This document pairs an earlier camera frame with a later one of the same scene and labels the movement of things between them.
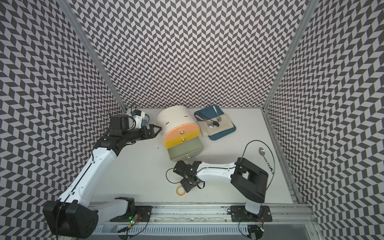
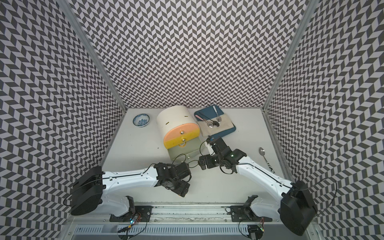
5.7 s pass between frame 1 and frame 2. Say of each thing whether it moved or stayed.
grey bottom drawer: stayed
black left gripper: moved
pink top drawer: stayed
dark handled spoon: stayed
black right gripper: moved
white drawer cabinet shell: stayed
